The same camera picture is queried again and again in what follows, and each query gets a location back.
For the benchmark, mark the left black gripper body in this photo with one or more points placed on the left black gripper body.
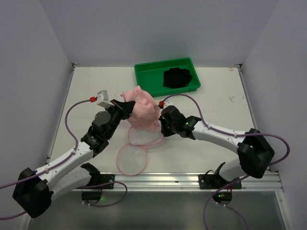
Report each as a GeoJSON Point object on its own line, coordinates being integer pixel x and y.
{"type": "Point", "coordinates": [120, 109]}

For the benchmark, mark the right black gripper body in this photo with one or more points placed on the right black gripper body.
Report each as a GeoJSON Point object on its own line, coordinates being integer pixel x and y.
{"type": "Point", "coordinates": [163, 122]}

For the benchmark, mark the pink bra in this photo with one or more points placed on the pink bra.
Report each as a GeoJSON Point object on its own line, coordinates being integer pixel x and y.
{"type": "Point", "coordinates": [145, 112]}

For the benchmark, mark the black bra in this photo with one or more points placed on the black bra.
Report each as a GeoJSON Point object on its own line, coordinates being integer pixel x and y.
{"type": "Point", "coordinates": [176, 78]}

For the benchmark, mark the white pink mesh laundry bag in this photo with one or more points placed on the white pink mesh laundry bag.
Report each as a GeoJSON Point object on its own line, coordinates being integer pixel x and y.
{"type": "Point", "coordinates": [132, 158]}

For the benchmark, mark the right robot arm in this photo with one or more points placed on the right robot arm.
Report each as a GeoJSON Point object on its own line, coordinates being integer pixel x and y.
{"type": "Point", "coordinates": [254, 153]}

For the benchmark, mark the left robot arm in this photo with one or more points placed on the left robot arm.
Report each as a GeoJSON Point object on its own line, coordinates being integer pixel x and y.
{"type": "Point", "coordinates": [36, 189]}

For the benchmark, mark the green plastic tray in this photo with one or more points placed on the green plastic tray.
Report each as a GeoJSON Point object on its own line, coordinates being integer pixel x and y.
{"type": "Point", "coordinates": [150, 76]}

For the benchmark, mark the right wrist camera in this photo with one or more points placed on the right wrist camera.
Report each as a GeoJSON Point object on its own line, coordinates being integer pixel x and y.
{"type": "Point", "coordinates": [164, 104]}

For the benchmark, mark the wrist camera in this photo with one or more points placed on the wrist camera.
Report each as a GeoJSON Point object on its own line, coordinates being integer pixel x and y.
{"type": "Point", "coordinates": [102, 99]}
{"type": "Point", "coordinates": [164, 104]}

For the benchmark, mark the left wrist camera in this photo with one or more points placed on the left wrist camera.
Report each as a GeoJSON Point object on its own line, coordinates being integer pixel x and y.
{"type": "Point", "coordinates": [102, 99]}

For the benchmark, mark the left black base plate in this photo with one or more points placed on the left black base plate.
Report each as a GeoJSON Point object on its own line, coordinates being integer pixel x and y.
{"type": "Point", "coordinates": [98, 180]}

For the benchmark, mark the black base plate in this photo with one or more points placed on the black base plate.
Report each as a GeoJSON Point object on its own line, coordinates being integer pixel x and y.
{"type": "Point", "coordinates": [213, 181]}
{"type": "Point", "coordinates": [98, 180]}

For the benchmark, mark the aluminium mounting rail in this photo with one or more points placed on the aluminium mounting rail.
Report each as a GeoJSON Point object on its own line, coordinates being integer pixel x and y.
{"type": "Point", "coordinates": [170, 182]}

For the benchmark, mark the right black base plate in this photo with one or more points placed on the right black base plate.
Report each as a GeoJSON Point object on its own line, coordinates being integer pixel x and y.
{"type": "Point", "coordinates": [213, 181]}

